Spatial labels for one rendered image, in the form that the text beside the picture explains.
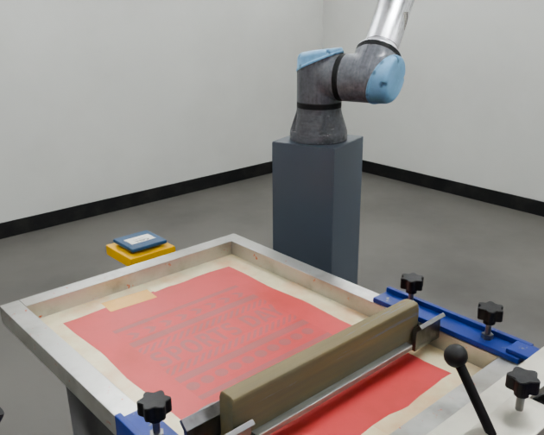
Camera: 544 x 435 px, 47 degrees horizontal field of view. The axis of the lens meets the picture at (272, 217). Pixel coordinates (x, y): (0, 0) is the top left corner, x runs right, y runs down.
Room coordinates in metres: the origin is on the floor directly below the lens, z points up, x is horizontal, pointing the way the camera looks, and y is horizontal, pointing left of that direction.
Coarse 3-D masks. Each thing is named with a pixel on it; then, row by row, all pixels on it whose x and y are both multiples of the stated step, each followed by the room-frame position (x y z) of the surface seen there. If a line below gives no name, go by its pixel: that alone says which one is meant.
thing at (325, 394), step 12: (396, 348) 0.92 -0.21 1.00; (408, 348) 0.92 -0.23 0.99; (384, 360) 0.88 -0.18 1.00; (360, 372) 0.85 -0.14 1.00; (372, 372) 0.86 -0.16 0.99; (336, 384) 0.82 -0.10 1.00; (348, 384) 0.82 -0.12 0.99; (312, 396) 0.79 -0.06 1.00; (324, 396) 0.79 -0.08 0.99; (300, 408) 0.76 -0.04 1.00; (312, 408) 0.77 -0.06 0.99; (276, 420) 0.73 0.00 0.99; (288, 420) 0.74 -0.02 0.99; (252, 432) 0.71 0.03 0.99; (264, 432) 0.71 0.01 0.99
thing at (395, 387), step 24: (168, 288) 1.24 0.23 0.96; (192, 288) 1.24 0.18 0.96; (216, 288) 1.23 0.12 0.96; (264, 288) 1.23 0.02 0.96; (312, 312) 1.12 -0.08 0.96; (408, 360) 0.94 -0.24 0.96; (360, 384) 0.87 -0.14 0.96; (384, 384) 0.87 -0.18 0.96; (408, 384) 0.87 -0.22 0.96; (432, 384) 0.87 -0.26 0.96; (360, 408) 0.81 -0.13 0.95; (384, 408) 0.81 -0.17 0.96
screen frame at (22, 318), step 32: (160, 256) 1.33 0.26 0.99; (192, 256) 1.35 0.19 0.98; (256, 256) 1.36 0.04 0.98; (288, 256) 1.33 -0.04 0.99; (64, 288) 1.17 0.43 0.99; (96, 288) 1.19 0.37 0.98; (128, 288) 1.24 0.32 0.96; (320, 288) 1.20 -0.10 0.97; (352, 288) 1.16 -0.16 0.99; (32, 320) 1.03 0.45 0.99; (32, 352) 0.98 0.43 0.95; (64, 352) 0.92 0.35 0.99; (480, 352) 0.92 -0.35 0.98; (64, 384) 0.88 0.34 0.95; (96, 384) 0.83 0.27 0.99; (480, 384) 0.82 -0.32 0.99; (96, 416) 0.80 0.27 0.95; (416, 416) 0.74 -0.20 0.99; (448, 416) 0.74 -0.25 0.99
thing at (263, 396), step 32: (384, 320) 0.90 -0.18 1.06; (416, 320) 0.95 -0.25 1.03; (320, 352) 0.80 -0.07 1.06; (352, 352) 0.84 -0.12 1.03; (384, 352) 0.90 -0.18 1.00; (256, 384) 0.72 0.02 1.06; (288, 384) 0.75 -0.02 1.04; (320, 384) 0.80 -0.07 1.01; (224, 416) 0.70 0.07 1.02; (256, 416) 0.71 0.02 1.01
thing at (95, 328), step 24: (96, 312) 1.13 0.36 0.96; (120, 312) 1.13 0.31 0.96; (144, 312) 1.13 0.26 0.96; (96, 336) 1.04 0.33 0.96; (120, 360) 0.95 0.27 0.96; (144, 360) 0.95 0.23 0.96; (144, 384) 0.88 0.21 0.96; (168, 384) 0.88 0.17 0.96; (192, 408) 0.81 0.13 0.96; (336, 408) 0.81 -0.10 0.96; (288, 432) 0.75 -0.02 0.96; (312, 432) 0.75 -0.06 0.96; (336, 432) 0.75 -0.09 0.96; (360, 432) 0.75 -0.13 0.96
